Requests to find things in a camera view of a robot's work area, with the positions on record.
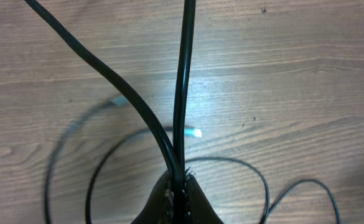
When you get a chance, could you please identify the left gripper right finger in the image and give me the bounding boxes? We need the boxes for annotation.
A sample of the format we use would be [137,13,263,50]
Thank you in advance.
[185,174,223,224]

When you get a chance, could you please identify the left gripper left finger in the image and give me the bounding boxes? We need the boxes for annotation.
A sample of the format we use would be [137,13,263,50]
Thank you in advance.
[131,172,173,224]

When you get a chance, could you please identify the black usb cable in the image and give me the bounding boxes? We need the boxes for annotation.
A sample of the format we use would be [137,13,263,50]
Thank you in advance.
[22,0,343,224]

